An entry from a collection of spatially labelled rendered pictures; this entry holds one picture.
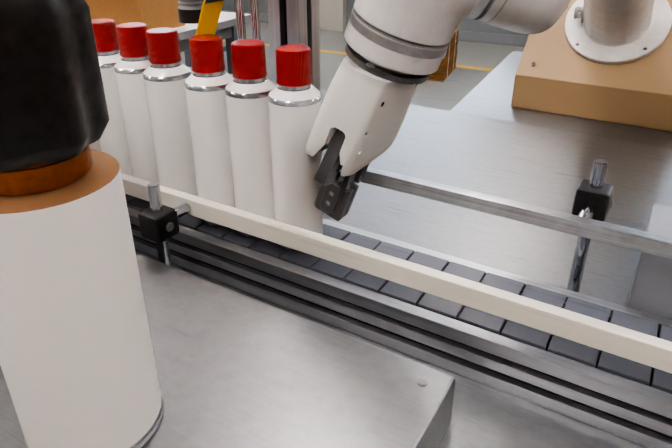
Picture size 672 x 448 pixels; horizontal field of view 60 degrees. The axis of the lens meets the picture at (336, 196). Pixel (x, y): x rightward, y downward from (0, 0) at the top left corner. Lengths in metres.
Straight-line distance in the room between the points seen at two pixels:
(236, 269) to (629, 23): 0.87
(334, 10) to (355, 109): 6.10
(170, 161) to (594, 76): 0.85
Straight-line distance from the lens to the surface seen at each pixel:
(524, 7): 0.47
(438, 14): 0.46
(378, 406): 0.44
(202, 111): 0.61
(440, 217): 0.79
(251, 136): 0.59
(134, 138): 0.72
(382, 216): 0.78
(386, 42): 0.46
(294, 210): 0.59
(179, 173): 0.69
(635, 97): 1.23
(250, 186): 0.61
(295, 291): 0.59
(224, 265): 0.64
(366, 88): 0.47
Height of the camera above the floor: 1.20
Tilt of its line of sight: 26 degrees down
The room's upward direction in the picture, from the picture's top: straight up
